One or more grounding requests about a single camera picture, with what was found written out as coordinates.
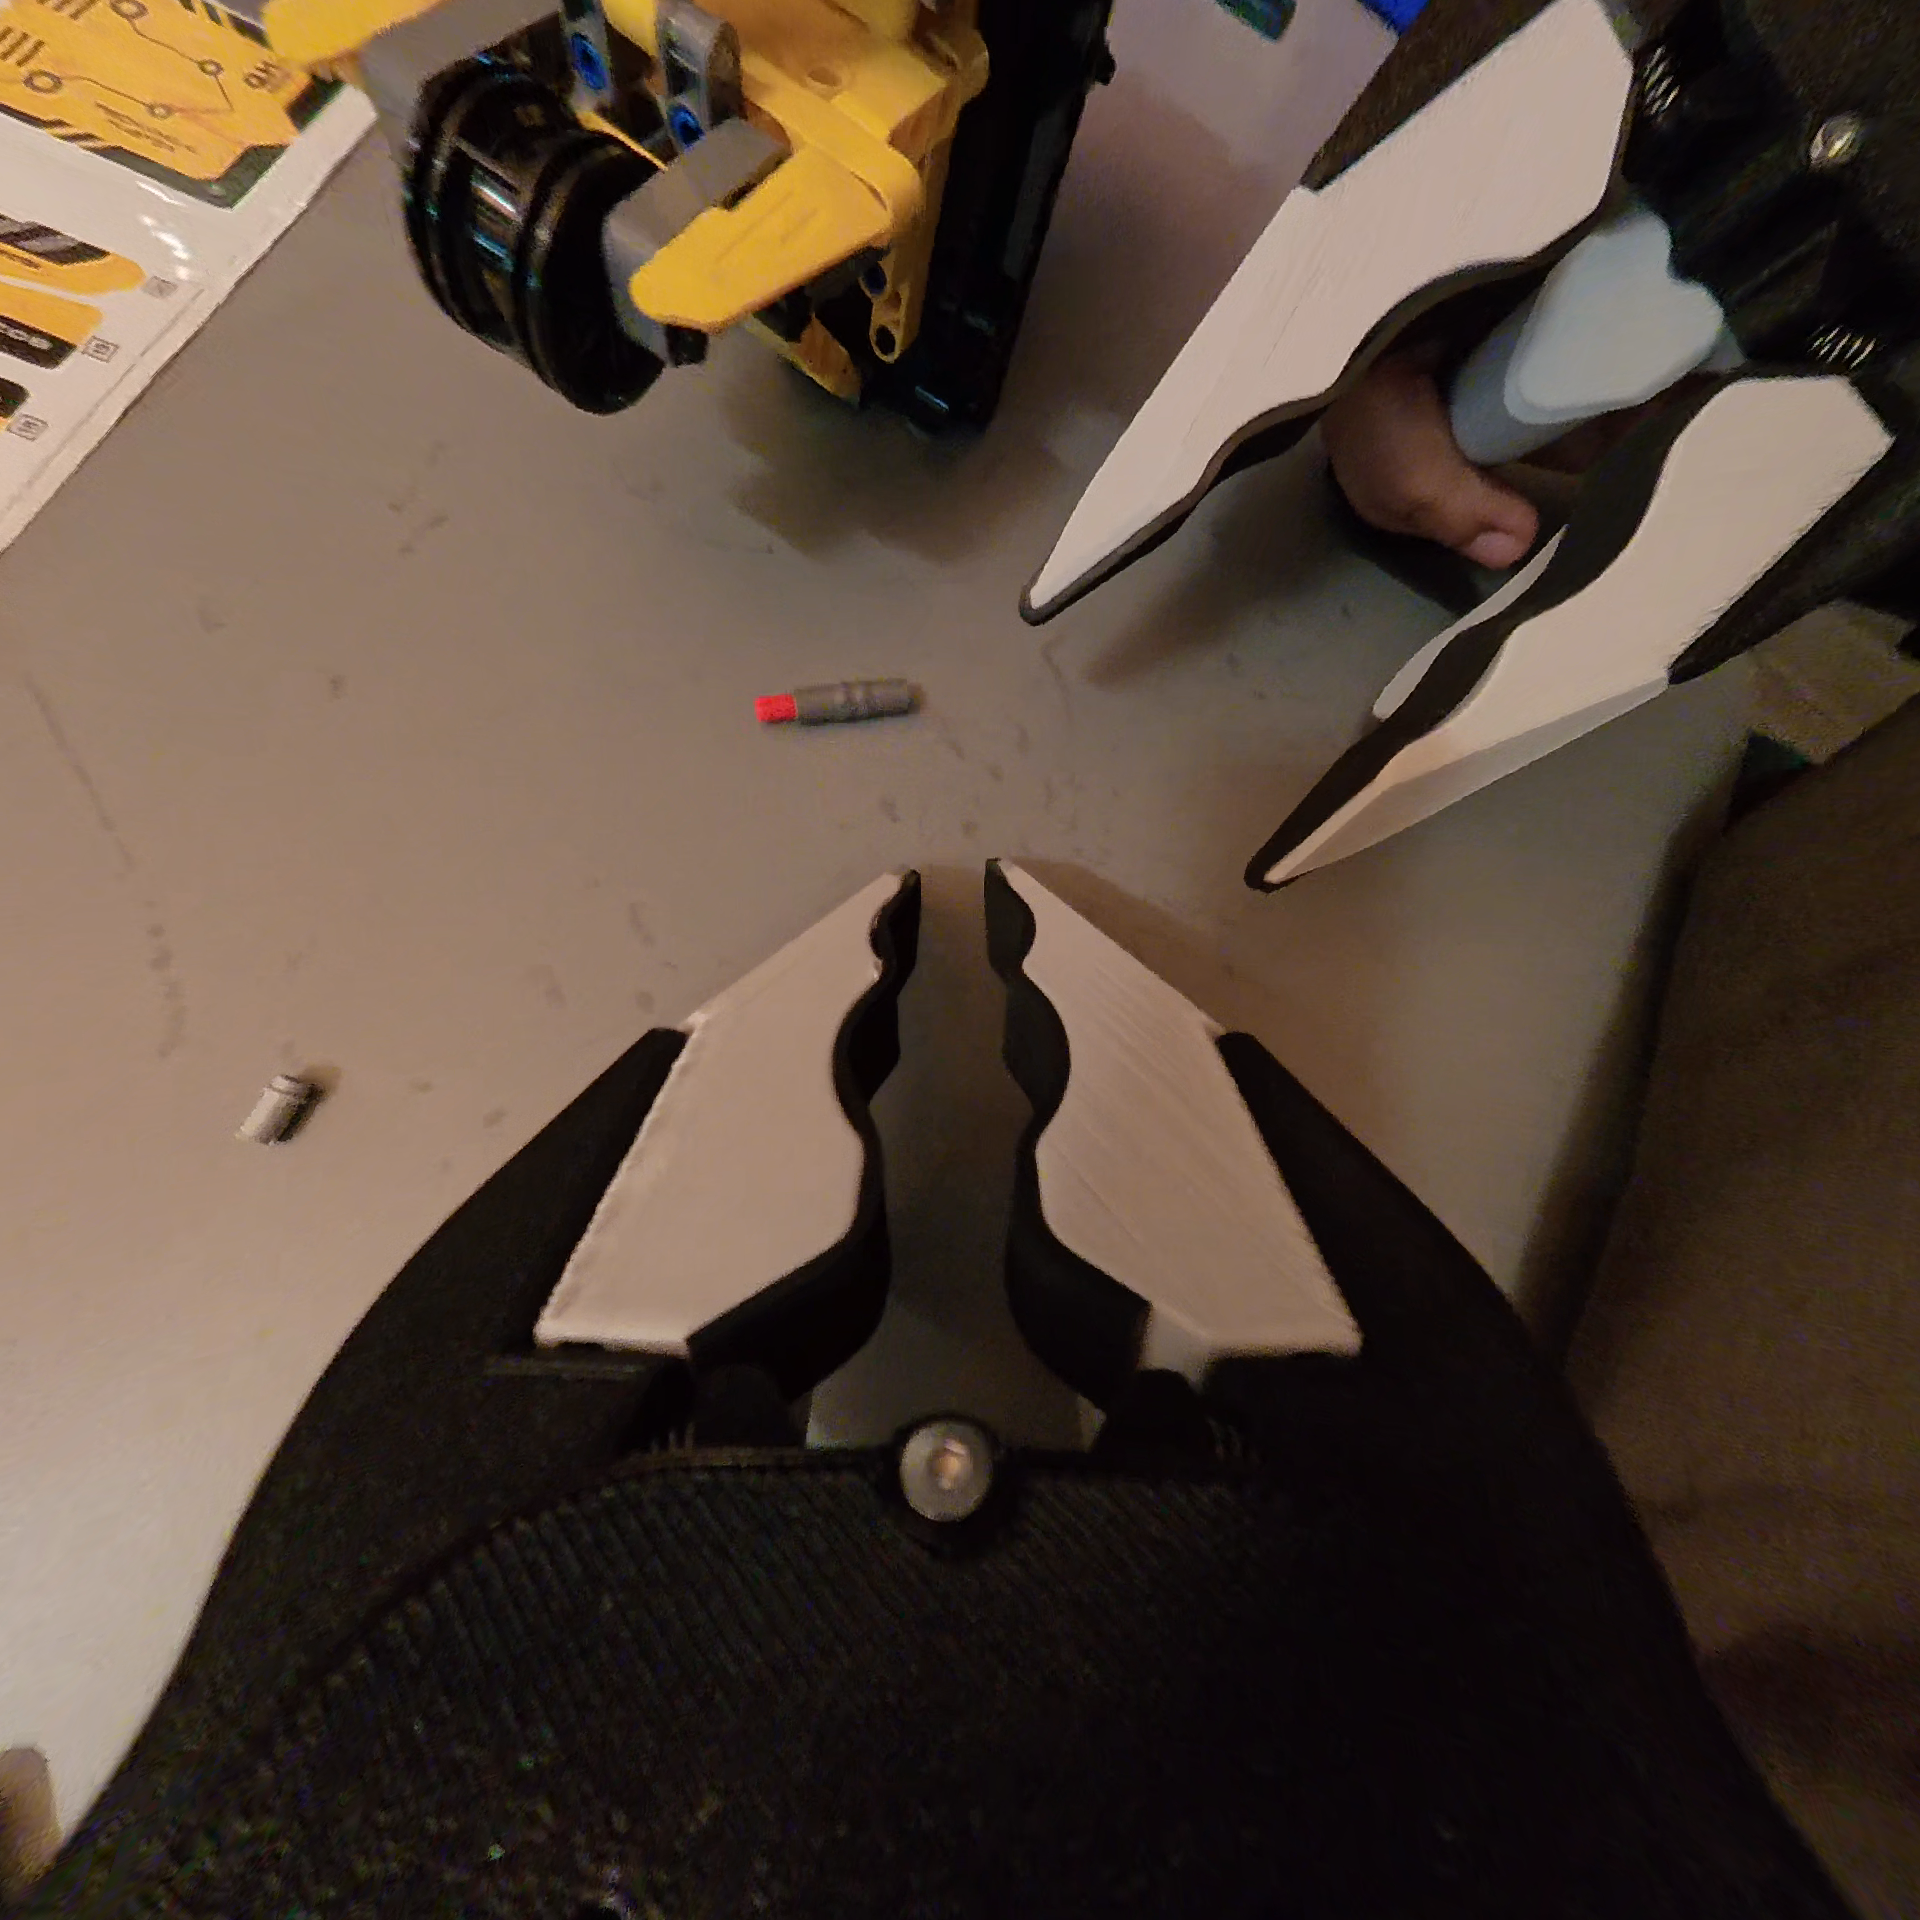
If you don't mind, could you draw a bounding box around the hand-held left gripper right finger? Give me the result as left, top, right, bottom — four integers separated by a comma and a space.
984, 857, 1366, 1412

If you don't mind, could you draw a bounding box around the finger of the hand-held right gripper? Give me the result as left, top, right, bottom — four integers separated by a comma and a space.
1018, 0, 1642, 627
1242, 367, 1898, 895

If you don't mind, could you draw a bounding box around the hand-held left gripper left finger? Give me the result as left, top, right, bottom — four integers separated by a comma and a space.
533, 866, 925, 1403

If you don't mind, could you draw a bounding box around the person's right hand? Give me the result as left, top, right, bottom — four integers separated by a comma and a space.
1318, 353, 1547, 572

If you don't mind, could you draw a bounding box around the small grey toy bushing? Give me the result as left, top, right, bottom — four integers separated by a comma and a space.
235, 1066, 328, 1149

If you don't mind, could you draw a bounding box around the yellow toy vehicle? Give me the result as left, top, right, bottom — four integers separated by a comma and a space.
264, 0, 1121, 442

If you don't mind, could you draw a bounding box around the sticker sheet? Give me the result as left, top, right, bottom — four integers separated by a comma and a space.
0, 0, 381, 553

